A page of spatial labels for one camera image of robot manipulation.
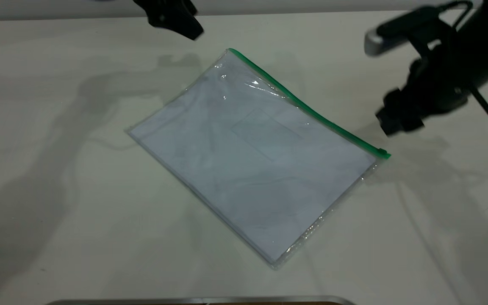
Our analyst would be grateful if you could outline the clear plastic green-zip bag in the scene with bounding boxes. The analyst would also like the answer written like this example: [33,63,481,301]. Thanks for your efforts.
[126,48,391,270]

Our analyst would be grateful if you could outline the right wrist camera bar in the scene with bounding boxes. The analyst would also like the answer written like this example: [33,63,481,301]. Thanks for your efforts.
[364,6,454,57]

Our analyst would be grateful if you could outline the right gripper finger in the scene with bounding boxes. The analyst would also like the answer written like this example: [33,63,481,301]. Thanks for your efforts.
[383,88,416,111]
[375,109,425,136]

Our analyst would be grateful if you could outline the silver metal table rim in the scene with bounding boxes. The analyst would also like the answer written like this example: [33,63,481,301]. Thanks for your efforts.
[45,295,357,305]

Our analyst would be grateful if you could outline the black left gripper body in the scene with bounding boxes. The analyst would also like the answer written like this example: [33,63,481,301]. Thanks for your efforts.
[133,0,197,18]

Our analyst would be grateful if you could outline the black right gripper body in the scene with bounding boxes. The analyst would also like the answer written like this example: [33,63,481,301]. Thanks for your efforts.
[409,42,469,113]

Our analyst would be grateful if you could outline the white paper stack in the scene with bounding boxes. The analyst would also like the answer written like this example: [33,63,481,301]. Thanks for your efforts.
[130,64,376,263]

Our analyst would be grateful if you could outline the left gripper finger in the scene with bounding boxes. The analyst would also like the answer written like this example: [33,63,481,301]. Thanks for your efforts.
[149,15,181,29]
[176,13,204,41]

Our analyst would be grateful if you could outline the thin black right camera cable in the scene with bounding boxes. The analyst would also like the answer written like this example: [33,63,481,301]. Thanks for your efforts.
[437,0,482,30]

